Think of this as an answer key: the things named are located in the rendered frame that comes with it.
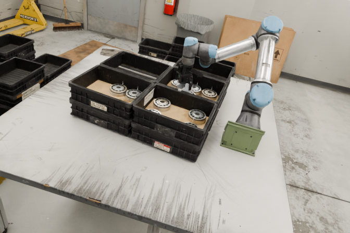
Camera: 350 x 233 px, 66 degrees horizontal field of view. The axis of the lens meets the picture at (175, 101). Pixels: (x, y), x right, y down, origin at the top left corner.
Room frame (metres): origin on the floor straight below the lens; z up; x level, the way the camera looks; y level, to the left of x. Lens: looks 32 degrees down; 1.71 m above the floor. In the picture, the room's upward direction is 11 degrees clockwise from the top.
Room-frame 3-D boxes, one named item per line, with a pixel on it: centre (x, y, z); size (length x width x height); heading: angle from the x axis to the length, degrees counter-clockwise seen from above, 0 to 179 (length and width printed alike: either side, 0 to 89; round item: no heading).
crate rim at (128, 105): (1.34, 0.37, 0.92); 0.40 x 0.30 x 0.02; 75
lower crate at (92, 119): (1.34, 0.37, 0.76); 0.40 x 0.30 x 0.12; 75
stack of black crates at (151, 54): (3.25, 0.37, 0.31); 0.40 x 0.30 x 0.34; 83
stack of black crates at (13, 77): (1.81, 1.31, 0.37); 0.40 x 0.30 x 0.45; 172
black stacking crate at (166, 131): (1.24, -0.01, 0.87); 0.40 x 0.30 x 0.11; 75
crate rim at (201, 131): (1.24, -0.01, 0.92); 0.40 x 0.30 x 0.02; 75
